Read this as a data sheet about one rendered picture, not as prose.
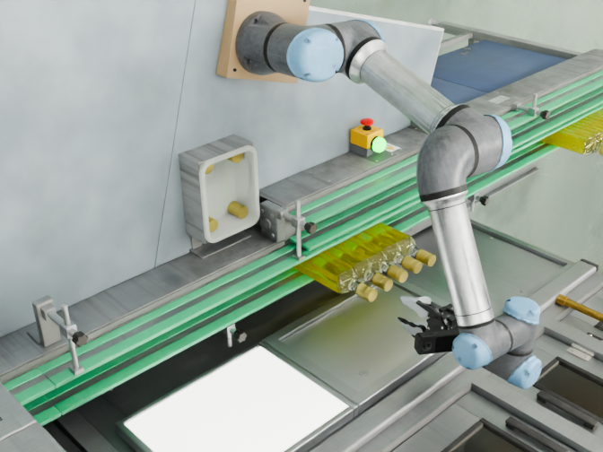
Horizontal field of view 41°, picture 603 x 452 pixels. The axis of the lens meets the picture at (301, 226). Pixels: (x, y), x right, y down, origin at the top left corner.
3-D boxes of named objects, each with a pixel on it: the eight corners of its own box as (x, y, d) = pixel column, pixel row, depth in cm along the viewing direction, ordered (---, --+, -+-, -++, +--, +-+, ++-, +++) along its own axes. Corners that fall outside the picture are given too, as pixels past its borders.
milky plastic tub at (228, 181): (187, 234, 204) (207, 247, 198) (179, 153, 193) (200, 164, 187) (240, 211, 214) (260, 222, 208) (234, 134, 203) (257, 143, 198)
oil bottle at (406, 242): (347, 236, 230) (405, 264, 216) (348, 219, 227) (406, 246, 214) (361, 229, 233) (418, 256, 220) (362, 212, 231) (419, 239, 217)
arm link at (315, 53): (266, 24, 181) (305, 32, 171) (310, 19, 189) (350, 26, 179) (266, 77, 185) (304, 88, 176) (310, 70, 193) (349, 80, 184)
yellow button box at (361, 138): (348, 150, 237) (367, 158, 232) (348, 126, 234) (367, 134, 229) (364, 143, 241) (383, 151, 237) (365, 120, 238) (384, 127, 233)
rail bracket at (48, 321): (28, 340, 178) (80, 388, 164) (13, 276, 170) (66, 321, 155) (48, 331, 181) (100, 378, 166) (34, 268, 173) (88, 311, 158)
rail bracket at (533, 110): (509, 110, 268) (544, 121, 260) (511, 89, 265) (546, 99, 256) (515, 107, 271) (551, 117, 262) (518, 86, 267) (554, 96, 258)
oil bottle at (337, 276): (288, 266, 216) (345, 299, 203) (288, 248, 214) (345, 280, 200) (303, 258, 220) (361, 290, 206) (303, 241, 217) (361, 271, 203)
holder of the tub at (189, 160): (187, 251, 207) (206, 262, 202) (178, 153, 193) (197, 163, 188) (239, 228, 217) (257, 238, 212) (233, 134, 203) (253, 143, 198)
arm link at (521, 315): (518, 322, 161) (509, 367, 166) (550, 305, 168) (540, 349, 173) (486, 305, 167) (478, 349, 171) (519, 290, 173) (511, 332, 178)
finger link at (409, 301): (413, 291, 196) (441, 314, 191) (397, 299, 192) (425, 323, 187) (416, 282, 194) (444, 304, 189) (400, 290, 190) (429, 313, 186)
